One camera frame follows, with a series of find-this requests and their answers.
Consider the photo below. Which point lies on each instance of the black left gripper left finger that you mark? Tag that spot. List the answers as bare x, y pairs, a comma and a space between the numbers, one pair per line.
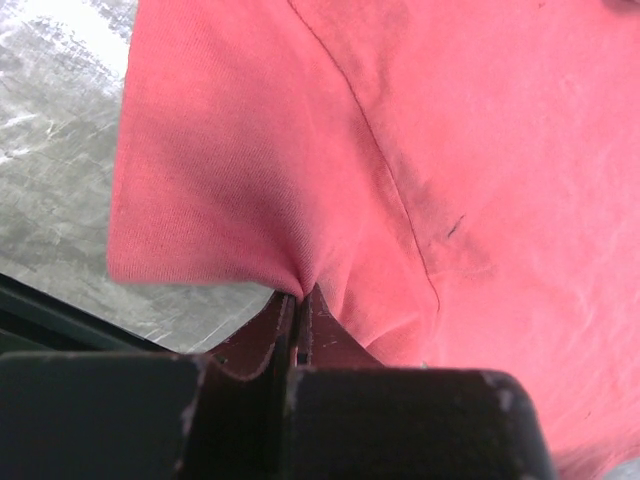
145, 415

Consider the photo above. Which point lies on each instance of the salmon pink t-shirt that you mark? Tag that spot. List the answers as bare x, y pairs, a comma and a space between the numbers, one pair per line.
460, 179

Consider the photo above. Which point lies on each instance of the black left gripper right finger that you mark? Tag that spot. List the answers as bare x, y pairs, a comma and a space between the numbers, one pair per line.
352, 418

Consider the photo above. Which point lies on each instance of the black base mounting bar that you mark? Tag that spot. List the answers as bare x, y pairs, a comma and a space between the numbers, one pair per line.
33, 321

